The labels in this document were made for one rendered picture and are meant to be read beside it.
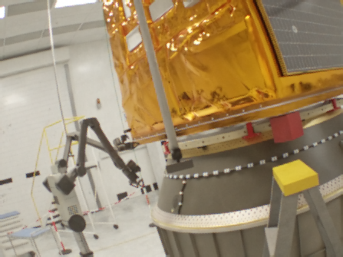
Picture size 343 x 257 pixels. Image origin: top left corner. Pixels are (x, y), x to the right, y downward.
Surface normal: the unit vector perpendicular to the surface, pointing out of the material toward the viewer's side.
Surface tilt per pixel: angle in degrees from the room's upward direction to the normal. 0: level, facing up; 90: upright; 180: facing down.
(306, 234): 90
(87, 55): 90
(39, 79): 90
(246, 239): 90
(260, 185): 62
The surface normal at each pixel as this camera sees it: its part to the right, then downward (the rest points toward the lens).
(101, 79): 0.51, -0.13
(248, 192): -0.47, -0.36
